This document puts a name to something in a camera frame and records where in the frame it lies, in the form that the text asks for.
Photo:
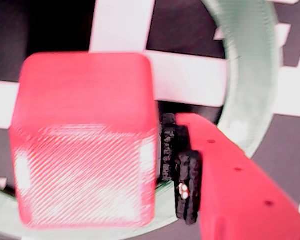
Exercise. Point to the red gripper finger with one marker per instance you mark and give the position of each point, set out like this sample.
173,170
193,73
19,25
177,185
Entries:
240,195

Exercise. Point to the red cube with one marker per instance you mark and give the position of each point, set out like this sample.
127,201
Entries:
85,125

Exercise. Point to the black white marker checkerboard mat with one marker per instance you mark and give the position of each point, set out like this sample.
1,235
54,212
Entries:
120,25

